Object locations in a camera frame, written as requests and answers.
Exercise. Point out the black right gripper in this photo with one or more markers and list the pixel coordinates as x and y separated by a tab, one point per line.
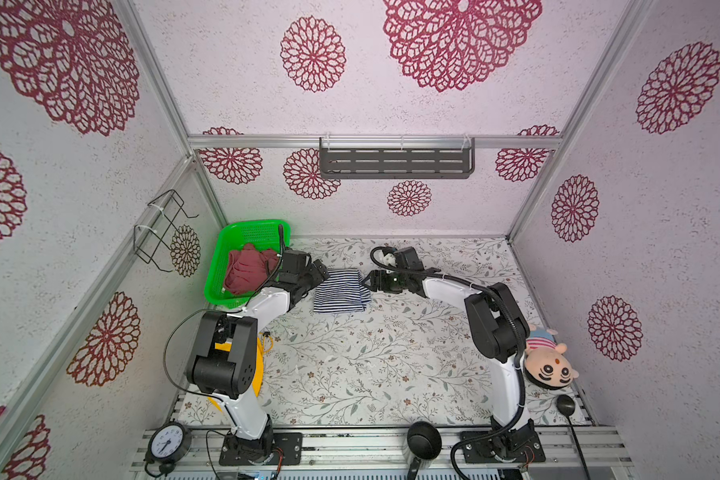
381	282

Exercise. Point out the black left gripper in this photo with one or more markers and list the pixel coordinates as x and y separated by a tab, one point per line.
318	273

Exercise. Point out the blue white striped tank top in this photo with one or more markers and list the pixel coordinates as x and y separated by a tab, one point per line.
342	292

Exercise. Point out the maroon tank top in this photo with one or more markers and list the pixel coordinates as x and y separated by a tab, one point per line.
248	269

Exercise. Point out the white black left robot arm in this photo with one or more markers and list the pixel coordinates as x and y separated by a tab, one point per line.
223	361

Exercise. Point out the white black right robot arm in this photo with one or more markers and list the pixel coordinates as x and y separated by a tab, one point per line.
497	327

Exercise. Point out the yellow hat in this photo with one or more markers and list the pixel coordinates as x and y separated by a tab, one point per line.
264	345

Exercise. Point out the plush doll toy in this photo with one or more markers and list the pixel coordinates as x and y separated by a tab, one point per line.
545	364

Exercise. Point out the black small ladle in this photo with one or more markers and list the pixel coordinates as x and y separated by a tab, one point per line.
566	406

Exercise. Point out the round pressure gauge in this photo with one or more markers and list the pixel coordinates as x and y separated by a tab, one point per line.
166	447

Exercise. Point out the grey wall shelf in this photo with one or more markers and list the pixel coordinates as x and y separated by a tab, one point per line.
401	163

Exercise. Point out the black wire wall rack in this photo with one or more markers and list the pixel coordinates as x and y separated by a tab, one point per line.
168	242

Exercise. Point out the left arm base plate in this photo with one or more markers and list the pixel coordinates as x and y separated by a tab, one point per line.
272	449

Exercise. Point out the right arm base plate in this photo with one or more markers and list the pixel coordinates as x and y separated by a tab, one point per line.
521	445

